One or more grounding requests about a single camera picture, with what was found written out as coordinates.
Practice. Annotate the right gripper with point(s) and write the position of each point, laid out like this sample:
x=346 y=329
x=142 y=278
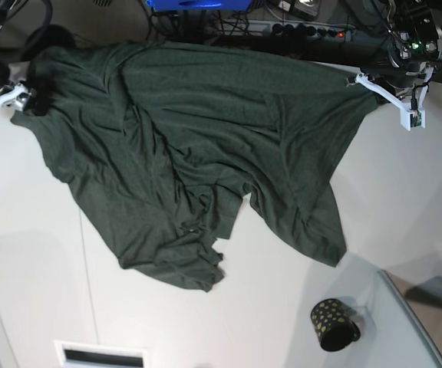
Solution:
x=16 y=96

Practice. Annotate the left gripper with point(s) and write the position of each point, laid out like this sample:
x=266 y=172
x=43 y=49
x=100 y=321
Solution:
x=404 y=87

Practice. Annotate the dark green t-shirt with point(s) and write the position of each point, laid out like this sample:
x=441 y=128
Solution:
x=160 y=142

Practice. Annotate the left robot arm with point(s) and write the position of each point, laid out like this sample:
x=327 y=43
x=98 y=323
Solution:
x=411 y=35

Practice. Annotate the black round stool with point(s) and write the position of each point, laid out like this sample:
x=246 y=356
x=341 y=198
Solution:
x=54 y=35

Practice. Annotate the white power strip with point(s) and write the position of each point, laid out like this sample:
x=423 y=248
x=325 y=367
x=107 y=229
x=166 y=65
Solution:
x=288 y=29

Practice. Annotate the blue box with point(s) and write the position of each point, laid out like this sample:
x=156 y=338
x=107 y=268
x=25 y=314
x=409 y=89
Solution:
x=183 y=5

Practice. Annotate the grey tray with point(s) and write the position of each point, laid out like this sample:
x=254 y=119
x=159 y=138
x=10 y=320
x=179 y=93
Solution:
x=424 y=318

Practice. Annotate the black mug with gold dots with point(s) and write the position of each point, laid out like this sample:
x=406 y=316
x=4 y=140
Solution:
x=332 y=323

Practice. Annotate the white slotted plate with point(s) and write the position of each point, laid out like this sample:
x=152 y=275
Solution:
x=72 y=354

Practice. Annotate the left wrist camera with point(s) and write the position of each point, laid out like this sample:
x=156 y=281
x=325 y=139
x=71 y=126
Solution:
x=410 y=120

